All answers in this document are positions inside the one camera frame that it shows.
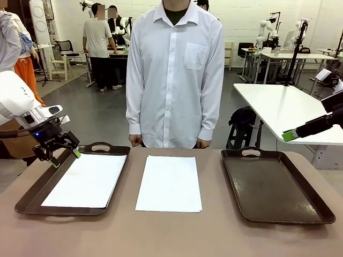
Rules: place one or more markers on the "white standing air conditioner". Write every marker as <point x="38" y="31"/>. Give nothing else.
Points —
<point x="40" y="24"/>

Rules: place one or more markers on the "mannequin in grey shirt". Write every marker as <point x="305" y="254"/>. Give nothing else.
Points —
<point x="8" y="45"/>

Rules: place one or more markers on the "person's right hand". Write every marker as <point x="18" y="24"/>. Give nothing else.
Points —
<point x="135" y="140"/>

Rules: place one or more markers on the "black office chair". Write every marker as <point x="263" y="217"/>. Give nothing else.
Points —
<point x="65" y="46"/>

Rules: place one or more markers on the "white computer monitor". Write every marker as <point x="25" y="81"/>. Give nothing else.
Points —
<point x="289" y="38"/>

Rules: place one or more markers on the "person's left hand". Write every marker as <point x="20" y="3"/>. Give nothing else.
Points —
<point x="203" y="144"/>

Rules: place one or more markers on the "person in black top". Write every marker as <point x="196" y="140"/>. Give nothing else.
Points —
<point x="113" y="25"/>

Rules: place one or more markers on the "white long desk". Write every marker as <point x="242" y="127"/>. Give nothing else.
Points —
<point x="294" y="55"/>

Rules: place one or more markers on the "white A4 paper stack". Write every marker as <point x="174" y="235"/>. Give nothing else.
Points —
<point x="168" y="184"/>

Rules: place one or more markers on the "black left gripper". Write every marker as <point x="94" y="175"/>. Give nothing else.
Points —
<point x="49" y="134"/>

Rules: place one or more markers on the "black stool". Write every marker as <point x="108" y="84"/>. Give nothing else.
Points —
<point x="235" y="136"/>

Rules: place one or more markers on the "person's left forearm white sleeve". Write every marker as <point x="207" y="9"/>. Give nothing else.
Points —
<point x="211" y="115"/>

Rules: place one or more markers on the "white wooden chair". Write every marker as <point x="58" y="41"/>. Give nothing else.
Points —
<point x="57" y="67"/>

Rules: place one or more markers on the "white desk with frame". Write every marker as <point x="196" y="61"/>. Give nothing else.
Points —
<point x="328" y="51"/>

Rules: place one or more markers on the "person in white shirt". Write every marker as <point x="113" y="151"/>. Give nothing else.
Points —
<point x="174" y="67"/>

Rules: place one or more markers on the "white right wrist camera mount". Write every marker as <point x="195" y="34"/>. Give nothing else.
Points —
<point x="323" y="75"/>

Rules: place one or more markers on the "black tripod pole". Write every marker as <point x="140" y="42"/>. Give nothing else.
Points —
<point x="294" y="59"/>

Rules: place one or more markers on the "person in dark top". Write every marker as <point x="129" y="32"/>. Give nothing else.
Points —
<point x="203" y="4"/>

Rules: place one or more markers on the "person's right forearm white sleeve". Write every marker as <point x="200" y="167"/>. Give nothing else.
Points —
<point x="135" y="112"/>

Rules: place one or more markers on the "white humanoid robot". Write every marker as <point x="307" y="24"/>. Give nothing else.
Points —
<point x="123" y="26"/>

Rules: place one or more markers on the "brown plastic tray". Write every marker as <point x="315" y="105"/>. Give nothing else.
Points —
<point x="273" y="187"/>
<point x="29" y="203"/>

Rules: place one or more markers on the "person in grey t-shirt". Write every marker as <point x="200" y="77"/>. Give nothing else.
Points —
<point x="96" y="34"/>

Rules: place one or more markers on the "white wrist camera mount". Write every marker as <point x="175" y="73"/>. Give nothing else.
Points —
<point x="64" y="119"/>
<point x="323" y="75"/>

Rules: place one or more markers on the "white slatted chair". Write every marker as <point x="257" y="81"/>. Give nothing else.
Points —
<point x="229" y="53"/>

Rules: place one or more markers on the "mannequin in orange shorts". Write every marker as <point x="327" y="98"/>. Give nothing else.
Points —
<point x="25" y="72"/>

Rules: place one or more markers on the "black mesh chair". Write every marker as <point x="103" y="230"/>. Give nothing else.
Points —
<point x="245" y="46"/>

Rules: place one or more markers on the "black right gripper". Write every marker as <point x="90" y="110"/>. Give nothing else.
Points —
<point x="336" y="107"/>

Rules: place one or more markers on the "black floor stand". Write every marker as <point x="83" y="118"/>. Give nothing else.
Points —
<point x="45" y="77"/>

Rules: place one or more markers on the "black bag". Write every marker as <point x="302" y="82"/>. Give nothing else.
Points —
<point x="244" y="115"/>

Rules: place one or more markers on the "white side table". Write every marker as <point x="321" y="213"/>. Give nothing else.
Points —
<point x="273" y="101"/>

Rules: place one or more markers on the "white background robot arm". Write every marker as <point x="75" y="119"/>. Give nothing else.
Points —
<point x="261" y="29"/>
<point x="298" y="25"/>

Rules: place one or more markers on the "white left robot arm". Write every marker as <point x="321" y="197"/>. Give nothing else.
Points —
<point x="13" y="96"/>

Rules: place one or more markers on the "white A4 sheets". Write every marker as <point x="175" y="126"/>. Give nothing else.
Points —
<point x="85" y="182"/>

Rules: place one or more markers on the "patterned paper cup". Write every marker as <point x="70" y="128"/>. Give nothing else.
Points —
<point x="276" y="52"/>

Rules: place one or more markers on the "dark work table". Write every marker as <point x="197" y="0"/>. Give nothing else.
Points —
<point x="122" y="53"/>

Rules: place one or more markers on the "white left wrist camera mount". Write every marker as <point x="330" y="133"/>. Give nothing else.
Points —
<point x="64" y="119"/>

